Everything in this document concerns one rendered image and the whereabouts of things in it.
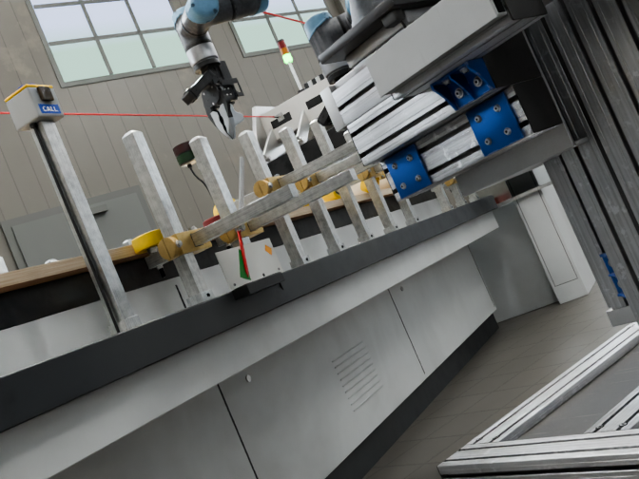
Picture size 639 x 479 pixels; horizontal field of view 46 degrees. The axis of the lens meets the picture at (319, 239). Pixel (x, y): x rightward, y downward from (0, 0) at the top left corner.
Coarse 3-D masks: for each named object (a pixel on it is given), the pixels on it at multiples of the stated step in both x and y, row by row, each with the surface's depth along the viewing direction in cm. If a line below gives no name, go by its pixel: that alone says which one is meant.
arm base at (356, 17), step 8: (352, 0) 141; (360, 0) 138; (368, 0) 137; (376, 0) 136; (352, 8) 141; (360, 8) 138; (368, 8) 137; (352, 16) 141; (360, 16) 138; (352, 24) 142
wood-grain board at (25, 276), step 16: (384, 192) 332; (304, 208) 263; (336, 208) 292; (272, 224) 249; (80, 256) 166; (112, 256) 174; (128, 256) 179; (144, 256) 189; (16, 272) 150; (32, 272) 153; (48, 272) 157; (64, 272) 160; (80, 272) 170; (0, 288) 146; (16, 288) 154
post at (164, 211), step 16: (128, 144) 172; (144, 144) 173; (144, 160) 171; (144, 176) 172; (160, 176) 174; (160, 192) 172; (160, 208) 171; (160, 224) 172; (176, 224) 172; (192, 256) 172; (192, 272) 170; (192, 288) 170
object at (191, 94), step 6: (204, 72) 195; (210, 72) 194; (204, 78) 192; (210, 78) 193; (198, 84) 190; (204, 84) 191; (186, 90) 188; (192, 90) 188; (198, 90) 189; (186, 96) 188; (192, 96) 188; (198, 96) 190; (186, 102) 190; (192, 102) 190
